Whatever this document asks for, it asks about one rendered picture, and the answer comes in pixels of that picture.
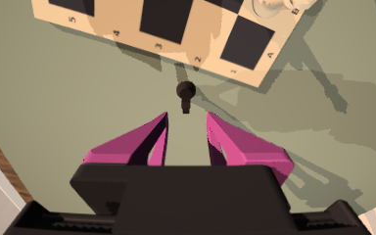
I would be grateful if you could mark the tan and black chessboard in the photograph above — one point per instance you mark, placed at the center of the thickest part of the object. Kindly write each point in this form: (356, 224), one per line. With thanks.
(223, 36)

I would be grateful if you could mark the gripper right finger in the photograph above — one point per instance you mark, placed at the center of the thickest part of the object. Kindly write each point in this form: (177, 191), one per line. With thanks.
(244, 148)

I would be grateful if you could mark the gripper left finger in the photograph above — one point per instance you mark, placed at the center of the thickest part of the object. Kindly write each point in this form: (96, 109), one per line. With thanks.
(134, 147)

